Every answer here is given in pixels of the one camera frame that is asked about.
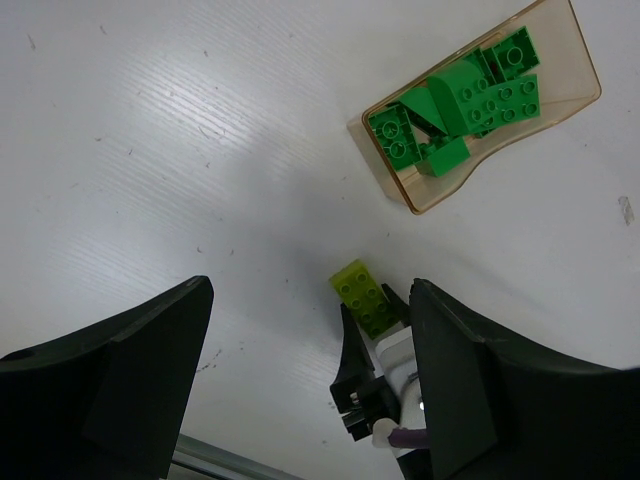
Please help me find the tan translucent container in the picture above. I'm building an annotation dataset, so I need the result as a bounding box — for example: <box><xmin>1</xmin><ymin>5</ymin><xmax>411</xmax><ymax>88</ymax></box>
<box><xmin>348</xmin><ymin>1</ymin><xmax>602</xmax><ymax>215</ymax></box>

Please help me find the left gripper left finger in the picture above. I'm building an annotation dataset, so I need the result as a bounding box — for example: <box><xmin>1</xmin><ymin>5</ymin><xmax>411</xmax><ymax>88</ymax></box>
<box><xmin>1</xmin><ymin>276</ymin><xmax>214</xmax><ymax>479</ymax></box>

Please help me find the dark green lego brick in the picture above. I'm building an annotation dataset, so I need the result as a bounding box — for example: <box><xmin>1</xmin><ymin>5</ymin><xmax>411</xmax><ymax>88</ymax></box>
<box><xmin>483</xmin><ymin>26</ymin><xmax>540</xmax><ymax>83</ymax></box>

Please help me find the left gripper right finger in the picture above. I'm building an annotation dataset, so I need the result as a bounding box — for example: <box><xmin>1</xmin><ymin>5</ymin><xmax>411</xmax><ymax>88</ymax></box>
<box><xmin>409</xmin><ymin>279</ymin><xmax>639</xmax><ymax>479</ymax></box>

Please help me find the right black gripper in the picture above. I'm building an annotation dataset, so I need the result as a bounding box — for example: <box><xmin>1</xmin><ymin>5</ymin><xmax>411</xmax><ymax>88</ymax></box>
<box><xmin>330</xmin><ymin>283</ymin><xmax>411</xmax><ymax>441</ymax></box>

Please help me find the aluminium rail front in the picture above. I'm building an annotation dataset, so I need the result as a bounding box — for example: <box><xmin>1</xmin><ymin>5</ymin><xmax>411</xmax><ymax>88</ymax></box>
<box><xmin>172</xmin><ymin>434</ymin><xmax>291</xmax><ymax>479</ymax></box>

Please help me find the lime long lego brick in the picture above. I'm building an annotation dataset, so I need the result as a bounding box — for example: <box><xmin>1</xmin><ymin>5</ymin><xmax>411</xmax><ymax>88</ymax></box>
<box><xmin>329</xmin><ymin>259</ymin><xmax>401</xmax><ymax>340</ymax></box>

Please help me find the green square lego brick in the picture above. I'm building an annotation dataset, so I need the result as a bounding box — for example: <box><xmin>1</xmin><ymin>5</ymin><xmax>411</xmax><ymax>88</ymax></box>
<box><xmin>415</xmin><ymin>137</ymin><xmax>470</xmax><ymax>177</ymax></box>

